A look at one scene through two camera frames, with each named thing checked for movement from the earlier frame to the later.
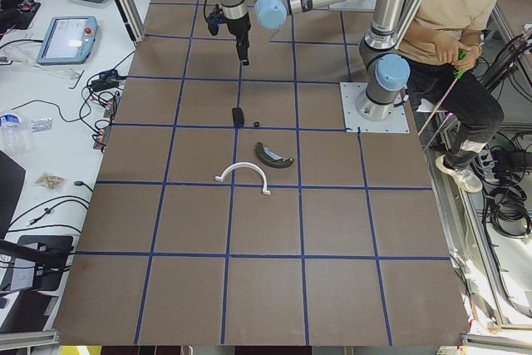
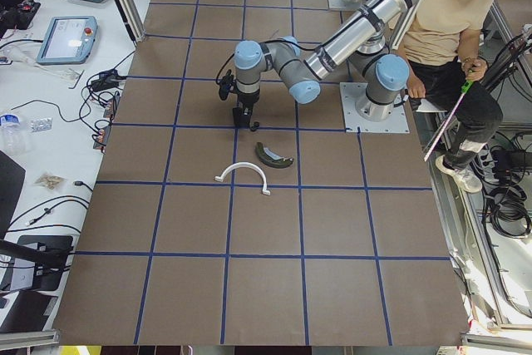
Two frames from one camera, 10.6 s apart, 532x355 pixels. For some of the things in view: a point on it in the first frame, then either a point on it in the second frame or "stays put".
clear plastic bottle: x=13 y=138 stays put
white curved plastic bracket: x=265 y=190 stays put
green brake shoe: x=271 y=158 stays put
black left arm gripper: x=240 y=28 → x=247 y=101
